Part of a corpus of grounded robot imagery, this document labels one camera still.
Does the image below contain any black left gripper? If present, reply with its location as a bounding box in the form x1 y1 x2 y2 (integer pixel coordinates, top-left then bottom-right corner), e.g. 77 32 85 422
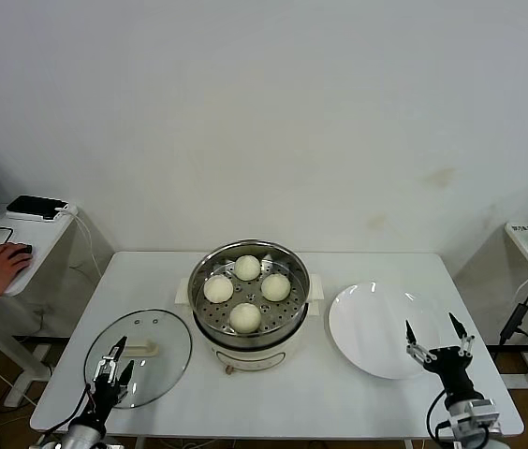
89 335 136 420

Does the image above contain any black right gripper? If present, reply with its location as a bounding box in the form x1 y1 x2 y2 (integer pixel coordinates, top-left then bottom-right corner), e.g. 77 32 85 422
403 311 478 399

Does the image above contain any round glass pot lid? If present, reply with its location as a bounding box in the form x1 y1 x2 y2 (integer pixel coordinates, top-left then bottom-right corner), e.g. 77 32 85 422
83 307 194 409

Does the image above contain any white steamed baozi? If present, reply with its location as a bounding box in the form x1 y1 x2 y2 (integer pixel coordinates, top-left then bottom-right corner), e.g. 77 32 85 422
203 274 235 303
260 273 292 302
234 254 262 282
229 302 263 334

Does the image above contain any stainless steel steamer basket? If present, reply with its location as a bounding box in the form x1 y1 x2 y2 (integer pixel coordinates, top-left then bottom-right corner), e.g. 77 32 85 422
187 239 312 339

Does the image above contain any round white plate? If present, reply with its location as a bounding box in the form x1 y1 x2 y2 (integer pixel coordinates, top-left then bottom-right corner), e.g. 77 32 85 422
328 281 443 380

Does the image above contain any white electric cooking pot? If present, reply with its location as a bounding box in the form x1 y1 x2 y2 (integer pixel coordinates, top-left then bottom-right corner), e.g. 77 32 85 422
175 273 325 375

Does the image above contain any black smartphone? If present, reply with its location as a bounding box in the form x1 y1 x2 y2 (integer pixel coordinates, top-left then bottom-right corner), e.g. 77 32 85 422
7 194 69 219

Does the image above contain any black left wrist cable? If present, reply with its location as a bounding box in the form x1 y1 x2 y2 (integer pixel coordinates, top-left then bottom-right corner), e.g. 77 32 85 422
44 382 95 437

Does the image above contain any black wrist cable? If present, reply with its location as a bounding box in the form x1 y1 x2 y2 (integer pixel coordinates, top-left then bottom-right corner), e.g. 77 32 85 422
424 391 457 443
44 382 95 437

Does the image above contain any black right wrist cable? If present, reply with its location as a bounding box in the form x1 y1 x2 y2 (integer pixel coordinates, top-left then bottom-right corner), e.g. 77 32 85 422
424 391 457 443

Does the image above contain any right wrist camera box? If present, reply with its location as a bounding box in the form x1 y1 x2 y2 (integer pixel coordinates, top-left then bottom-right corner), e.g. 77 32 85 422
464 398 502 437

